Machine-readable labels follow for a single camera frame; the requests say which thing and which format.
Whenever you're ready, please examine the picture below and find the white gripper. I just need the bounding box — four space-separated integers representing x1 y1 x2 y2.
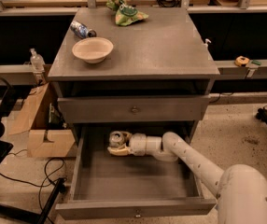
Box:
107 131 147 156

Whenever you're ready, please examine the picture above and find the white green 7up can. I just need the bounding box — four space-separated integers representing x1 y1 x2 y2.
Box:
109 131 126 147

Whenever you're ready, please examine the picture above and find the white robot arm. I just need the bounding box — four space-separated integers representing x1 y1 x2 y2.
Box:
107 131 267 224

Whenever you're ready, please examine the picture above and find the open grey bottom drawer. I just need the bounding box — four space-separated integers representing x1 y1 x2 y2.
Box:
56 124 216 220

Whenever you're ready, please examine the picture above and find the closed grey upper drawer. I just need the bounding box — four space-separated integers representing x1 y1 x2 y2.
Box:
58 95 209 123

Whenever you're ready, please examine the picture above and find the grey wooden drawer cabinet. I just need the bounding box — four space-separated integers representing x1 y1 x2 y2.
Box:
49 7 219 140

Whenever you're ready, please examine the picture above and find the cardboard box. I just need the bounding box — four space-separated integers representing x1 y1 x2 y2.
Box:
9 83 77 158

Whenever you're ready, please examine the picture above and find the white ceramic bowl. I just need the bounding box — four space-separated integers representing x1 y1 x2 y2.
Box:
72 37 114 63

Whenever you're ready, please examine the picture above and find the clear hand sanitizer bottle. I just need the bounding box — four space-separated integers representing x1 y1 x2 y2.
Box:
30 49 45 72

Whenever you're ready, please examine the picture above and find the small white pump bottle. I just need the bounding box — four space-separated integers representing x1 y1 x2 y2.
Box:
204 38 212 49

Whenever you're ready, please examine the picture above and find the black floor stand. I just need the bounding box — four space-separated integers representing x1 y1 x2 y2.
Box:
0 178 65 224

